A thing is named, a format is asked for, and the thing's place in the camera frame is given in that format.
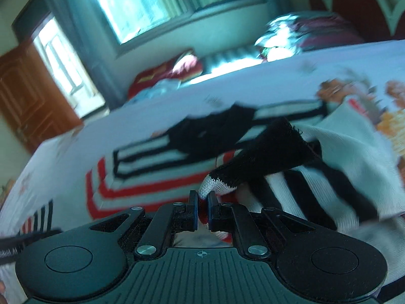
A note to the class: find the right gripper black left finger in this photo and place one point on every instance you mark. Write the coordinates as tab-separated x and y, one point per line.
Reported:
169	220

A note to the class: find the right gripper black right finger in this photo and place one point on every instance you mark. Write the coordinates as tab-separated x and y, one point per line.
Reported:
236	219

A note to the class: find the striped knit children's sweater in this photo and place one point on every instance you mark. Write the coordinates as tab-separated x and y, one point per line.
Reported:
325	165

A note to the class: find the light blue cloth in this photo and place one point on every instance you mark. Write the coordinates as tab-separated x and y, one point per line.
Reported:
160	88

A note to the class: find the brown wooden door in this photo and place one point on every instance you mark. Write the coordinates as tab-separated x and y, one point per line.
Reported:
31	102

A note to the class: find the red embroidered pillow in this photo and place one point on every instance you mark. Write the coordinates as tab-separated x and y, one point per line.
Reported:
184	66

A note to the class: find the striped grey white mattress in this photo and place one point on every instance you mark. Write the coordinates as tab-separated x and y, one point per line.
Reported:
231	60

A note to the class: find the folded maroon quilt stack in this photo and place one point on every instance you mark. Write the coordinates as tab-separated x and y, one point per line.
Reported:
299	32

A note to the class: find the floral white bed sheet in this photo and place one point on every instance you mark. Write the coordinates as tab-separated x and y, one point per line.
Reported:
309	263

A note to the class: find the left blue curtain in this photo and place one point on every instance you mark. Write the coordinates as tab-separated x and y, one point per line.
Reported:
79	25

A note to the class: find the red heart-shaped headboard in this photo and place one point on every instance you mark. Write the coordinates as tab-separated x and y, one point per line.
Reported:
374	20

